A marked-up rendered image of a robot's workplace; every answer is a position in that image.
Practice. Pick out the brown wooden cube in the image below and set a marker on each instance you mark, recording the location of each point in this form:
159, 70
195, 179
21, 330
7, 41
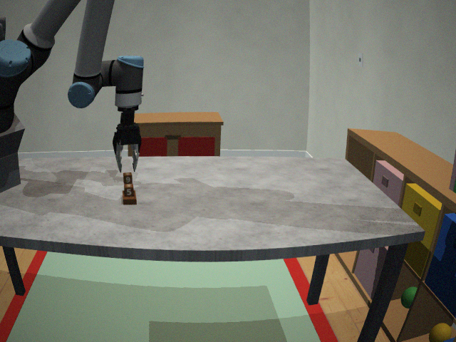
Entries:
127, 178
128, 190

